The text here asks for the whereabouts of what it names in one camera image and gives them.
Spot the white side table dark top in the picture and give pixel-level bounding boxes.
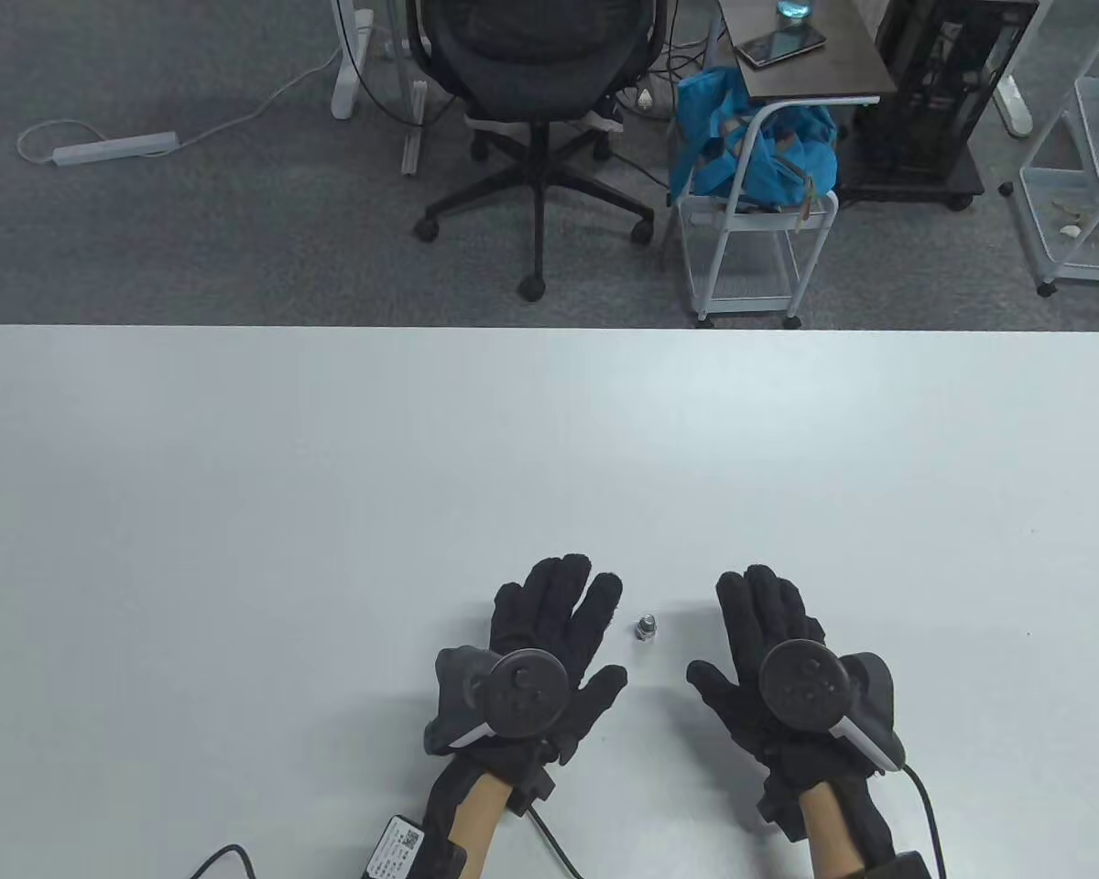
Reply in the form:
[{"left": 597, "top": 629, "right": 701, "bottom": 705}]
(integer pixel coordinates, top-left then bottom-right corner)
[{"left": 676, "top": 0, "right": 898, "bottom": 331}]

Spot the black cable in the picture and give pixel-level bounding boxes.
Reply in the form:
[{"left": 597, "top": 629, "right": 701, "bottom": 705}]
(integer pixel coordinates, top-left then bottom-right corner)
[
  {"left": 899, "top": 763, "right": 946, "bottom": 879},
  {"left": 524, "top": 804, "right": 589, "bottom": 879},
  {"left": 188, "top": 843, "right": 259, "bottom": 879}
]

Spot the white wire shelf cart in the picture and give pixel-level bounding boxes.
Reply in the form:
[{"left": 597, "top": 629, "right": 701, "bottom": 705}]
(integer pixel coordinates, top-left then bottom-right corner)
[{"left": 1000, "top": 0, "right": 1099, "bottom": 298}]

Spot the white power strip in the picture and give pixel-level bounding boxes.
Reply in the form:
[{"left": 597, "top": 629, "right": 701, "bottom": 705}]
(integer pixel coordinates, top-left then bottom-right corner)
[{"left": 52, "top": 131, "right": 181, "bottom": 168}]

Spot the person's right hand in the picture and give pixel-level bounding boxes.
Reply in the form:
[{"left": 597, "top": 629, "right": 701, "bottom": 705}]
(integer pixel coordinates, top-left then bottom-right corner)
[{"left": 686, "top": 565, "right": 889, "bottom": 781}]

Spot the person's left hand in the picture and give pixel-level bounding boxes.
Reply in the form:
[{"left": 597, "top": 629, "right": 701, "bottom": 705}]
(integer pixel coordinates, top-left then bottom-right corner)
[{"left": 490, "top": 553, "right": 628, "bottom": 766}]

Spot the black wheeled stand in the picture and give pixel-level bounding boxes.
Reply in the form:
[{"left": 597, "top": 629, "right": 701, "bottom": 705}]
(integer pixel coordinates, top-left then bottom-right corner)
[{"left": 833, "top": 146, "right": 986, "bottom": 213}]

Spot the white power cable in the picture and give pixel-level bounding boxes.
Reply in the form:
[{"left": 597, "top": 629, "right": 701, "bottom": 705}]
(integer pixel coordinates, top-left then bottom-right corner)
[{"left": 16, "top": 41, "right": 344, "bottom": 166}]

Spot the black smartphone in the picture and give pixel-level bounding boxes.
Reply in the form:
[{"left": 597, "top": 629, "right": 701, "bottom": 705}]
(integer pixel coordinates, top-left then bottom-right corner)
[{"left": 734, "top": 27, "right": 828, "bottom": 69}]

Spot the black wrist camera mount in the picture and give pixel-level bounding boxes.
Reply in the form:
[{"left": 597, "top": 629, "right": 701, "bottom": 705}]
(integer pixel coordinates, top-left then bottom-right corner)
[
  {"left": 511, "top": 758, "right": 552, "bottom": 818},
  {"left": 756, "top": 778, "right": 809, "bottom": 840}
]

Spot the thin white desk leg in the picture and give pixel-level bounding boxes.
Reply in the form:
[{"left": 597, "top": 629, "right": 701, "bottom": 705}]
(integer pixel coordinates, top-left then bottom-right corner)
[{"left": 389, "top": 0, "right": 431, "bottom": 177}]

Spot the person's right forearm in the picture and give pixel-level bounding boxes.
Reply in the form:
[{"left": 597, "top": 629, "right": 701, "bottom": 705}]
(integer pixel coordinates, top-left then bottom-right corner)
[{"left": 769, "top": 778, "right": 898, "bottom": 879}]

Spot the person's left forearm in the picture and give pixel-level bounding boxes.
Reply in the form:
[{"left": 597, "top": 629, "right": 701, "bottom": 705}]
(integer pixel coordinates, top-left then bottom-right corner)
[{"left": 421, "top": 760, "right": 523, "bottom": 879}]

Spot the black box with white label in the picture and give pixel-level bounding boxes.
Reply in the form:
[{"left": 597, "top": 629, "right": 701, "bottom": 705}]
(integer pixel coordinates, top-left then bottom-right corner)
[{"left": 362, "top": 815, "right": 468, "bottom": 879}]

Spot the plain black box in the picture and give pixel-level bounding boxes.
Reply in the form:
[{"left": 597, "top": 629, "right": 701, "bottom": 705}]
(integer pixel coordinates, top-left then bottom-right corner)
[{"left": 865, "top": 850, "right": 937, "bottom": 879}]

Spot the blue fabric bag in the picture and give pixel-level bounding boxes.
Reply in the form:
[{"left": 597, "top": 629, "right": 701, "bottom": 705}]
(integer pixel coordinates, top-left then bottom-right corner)
[{"left": 669, "top": 66, "right": 841, "bottom": 210}]

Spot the black computer tower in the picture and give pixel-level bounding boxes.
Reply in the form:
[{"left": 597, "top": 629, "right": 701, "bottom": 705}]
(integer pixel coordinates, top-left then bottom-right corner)
[{"left": 856, "top": 0, "right": 1040, "bottom": 179}]

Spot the black round-top controller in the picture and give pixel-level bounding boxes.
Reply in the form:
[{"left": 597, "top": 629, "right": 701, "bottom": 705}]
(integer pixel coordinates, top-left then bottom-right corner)
[
  {"left": 421, "top": 646, "right": 571, "bottom": 759},
  {"left": 758, "top": 639, "right": 906, "bottom": 775}
]

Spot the black mesh office chair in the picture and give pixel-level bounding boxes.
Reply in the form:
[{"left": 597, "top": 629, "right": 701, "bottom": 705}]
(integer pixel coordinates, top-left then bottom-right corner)
[{"left": 405, "top": 0, "right": 669, "bottom": 303}]

